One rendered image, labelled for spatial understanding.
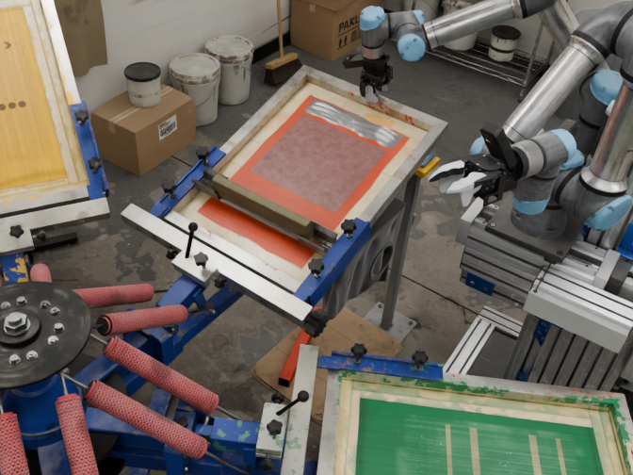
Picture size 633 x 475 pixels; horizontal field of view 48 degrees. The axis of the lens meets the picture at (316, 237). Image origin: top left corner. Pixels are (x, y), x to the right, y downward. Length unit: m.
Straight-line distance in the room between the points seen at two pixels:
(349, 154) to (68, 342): 1.15
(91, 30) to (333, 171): 2.18
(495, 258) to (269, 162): 0.79
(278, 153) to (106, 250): 1.61
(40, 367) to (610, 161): 1.34
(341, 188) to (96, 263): 1.78
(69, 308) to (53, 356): 0.13
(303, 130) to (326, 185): 0.26
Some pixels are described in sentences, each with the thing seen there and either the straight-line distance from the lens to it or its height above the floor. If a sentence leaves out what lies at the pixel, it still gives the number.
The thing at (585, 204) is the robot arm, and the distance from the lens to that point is 1.87.
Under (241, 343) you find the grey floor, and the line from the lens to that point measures 3.26.
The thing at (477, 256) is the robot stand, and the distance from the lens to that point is 2.15.
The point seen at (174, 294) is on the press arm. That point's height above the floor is 1.06.
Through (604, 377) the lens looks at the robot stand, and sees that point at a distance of 2.55.
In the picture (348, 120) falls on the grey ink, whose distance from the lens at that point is 2.43.
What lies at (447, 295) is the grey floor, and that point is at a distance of 3.59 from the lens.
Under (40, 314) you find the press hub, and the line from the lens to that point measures 1.66.
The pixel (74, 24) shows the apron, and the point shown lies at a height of 0.83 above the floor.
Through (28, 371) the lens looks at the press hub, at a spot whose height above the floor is 1.31.
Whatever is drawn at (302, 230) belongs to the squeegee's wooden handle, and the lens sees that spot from 2.05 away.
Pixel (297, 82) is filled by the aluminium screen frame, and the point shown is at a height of 1.26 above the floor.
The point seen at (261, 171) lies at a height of 1.12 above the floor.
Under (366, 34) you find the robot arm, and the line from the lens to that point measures 2.24.
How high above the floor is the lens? 2.48
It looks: 41 degrees down
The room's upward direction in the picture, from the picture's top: 5 degrees clockwise
